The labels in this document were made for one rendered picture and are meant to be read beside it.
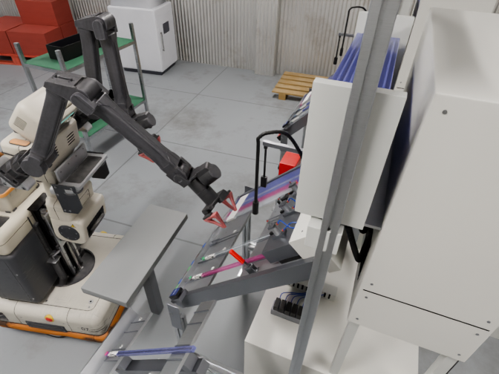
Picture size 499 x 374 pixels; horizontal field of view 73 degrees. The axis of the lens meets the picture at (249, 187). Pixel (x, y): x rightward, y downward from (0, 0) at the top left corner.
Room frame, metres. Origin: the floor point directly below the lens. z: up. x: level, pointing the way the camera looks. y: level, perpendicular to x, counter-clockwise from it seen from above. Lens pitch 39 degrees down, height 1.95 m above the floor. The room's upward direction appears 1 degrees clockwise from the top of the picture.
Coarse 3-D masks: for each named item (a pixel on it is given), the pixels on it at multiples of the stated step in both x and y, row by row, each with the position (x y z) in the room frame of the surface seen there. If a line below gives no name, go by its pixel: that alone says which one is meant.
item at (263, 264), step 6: (276, 204) 1.07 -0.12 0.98; (276, 210) 1.01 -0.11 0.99; (270, 216) 0.99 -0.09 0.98; (276, 216) 0.96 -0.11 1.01; (270, 222) 0.94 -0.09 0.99; (264, 228) 0.92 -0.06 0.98; (264, 240) 0.83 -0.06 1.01; (258, 246) 0.82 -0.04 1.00; (252, 252) 0.80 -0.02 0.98; (258, 252) 0.78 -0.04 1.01; (264, 258) 0.72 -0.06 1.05; (258, 264) 0.71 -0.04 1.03; (264, 264) 0.69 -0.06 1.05; (270, 264) 0.68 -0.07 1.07; (276, 264) 0.66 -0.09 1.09; (282, 264) 0.65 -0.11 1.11; (258, 270) 0.68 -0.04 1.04; (240, 276) 0.70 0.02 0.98
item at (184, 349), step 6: (156, 348) 0.46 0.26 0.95; (162, 348) 0.45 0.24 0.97; (168, 348) 0.44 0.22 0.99; (174, 348) 0.43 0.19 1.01; (180, 348) 0.42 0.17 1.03; (186, 348) 0.41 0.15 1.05; (192, 348) 0.41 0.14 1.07; (120, 354) 0.50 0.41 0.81; (126, 354) 0.49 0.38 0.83; (132, 354) 0.48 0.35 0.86; (138, 354) 0.47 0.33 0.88; (144, 354) 0.46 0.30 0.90; (150, 354) 0.46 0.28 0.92; (156, 354) 0.45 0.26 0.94
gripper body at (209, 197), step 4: (204, 188) 0.92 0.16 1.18; (208, 188) 0.92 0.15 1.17; (212, 188) 0.94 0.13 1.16; (200, 192) 0.91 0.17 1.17; (204, 192) 0.91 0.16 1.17; (208, 192) 0.91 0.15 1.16; (212, 192) 0.92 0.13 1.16; (220, 192) 0.95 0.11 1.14; (200, 196) 0.91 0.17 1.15; (204, 196) 0.91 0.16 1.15; (208, 196) 0.91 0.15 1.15; (212, 196) 0.91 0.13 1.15; (216, 196) 0.92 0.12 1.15; (220, 196) 0.92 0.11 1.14; (204, 200) 0.90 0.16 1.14; (208, 200) 0.90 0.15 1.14; (212, 200) 0.90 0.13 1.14; (216, 200) 0.90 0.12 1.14; (208, 204) 0.90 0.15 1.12; (212, 204) 0.88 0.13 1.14; (204, 208) 0.90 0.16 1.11; (208, 208) 0.87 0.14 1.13; (212, 208) 0.87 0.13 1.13; (204, 212) 0.88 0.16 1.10
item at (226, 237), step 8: (248, 216) 1.12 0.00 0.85; (232, 224) 1.13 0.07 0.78; (240, 224) 1.08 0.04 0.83; (224, 232) 1.10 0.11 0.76; (232, 232) 1.05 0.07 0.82; (240, 232) 1.02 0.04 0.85; (216, 240) 1.06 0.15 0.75; (224, 240) 1.02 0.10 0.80; (232, 240) 0.97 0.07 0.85; (216, 248) 0.99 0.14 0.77; (224, 248) 0.95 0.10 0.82; (224, 256) 0.88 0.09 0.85; (200, 264) 0.93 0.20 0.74; (208, 264) 0.89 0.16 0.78; (216, 264) 0.86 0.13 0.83; (200, 272) 0.86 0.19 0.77; (192, 280) 0.83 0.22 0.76; (200, 280) 0.80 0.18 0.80; (208, 280) 0.77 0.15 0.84; (184, 288) 0.81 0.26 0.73; (192, 288) 0.78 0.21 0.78
